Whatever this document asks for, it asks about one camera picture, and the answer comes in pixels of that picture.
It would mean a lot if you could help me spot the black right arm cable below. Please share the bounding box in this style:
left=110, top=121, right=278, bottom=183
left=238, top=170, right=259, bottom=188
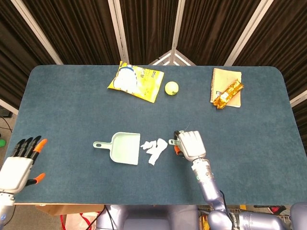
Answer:
left=218, top=190, right=232, bottom=218

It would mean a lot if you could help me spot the brown curtain screen panel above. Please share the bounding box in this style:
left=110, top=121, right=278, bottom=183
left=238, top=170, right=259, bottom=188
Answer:
left=11, top=0, right=129, bottom=65
left=0, top=0, right=63, bottom=115
left=224, top=0, right=307, bottom=135
left=107, top=0, right=187, bottom=66
left=171, top=0, right=274, bottom=67

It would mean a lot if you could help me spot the gold foil snack pack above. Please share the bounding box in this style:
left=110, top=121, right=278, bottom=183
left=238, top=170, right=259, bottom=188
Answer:
left=212, top=80, right=244, bottom=110

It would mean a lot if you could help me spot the mint green hand broom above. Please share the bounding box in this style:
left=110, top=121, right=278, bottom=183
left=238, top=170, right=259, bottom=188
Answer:
left=168, top=130, right=183, bottom=147

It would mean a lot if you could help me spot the mint green plastic dustpan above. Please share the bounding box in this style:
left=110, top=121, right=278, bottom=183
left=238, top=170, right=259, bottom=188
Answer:
left=93, top=132, right=141, bottom=165

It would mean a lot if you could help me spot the white paper tissue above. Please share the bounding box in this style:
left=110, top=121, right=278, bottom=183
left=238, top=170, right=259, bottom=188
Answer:
left=140, top=140, right=156, bottom=150

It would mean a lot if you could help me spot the yellow snack bag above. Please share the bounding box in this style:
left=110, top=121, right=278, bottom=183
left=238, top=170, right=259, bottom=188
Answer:
left=106, top=60, right=165, bottom=104

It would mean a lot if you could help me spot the yellow tennis ball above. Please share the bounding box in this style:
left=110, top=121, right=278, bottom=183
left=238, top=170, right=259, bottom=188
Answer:
left=164, top=81, right=179, bottom=96

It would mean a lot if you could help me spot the black torso cable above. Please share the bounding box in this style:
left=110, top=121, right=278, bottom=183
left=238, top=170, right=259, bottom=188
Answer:
left=100, top=205, right=115, bottom=230

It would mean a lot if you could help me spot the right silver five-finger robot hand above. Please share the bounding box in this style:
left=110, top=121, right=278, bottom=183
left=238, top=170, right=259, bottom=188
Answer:
left=173, top=130, right=207, bottom=161

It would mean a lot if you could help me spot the tan spiral notebook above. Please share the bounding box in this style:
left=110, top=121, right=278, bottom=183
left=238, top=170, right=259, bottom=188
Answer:
left=210, top=68, right=242, bottom=108

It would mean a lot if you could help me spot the red and white bag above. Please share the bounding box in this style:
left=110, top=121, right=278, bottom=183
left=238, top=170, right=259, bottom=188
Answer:
left=59, top=212, right=101, bottom=230

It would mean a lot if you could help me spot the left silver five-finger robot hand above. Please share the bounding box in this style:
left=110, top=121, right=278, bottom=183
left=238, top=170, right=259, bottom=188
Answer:
left=0, top=136, right=48, bottom=194

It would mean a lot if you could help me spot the lilac robot torso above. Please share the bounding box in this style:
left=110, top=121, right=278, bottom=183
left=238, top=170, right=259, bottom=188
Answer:
left=95, top=205, right=200, bottom=230

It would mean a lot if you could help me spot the white paper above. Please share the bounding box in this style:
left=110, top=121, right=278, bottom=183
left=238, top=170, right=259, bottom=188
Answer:
left=146, top=138, right=168, bottom=166

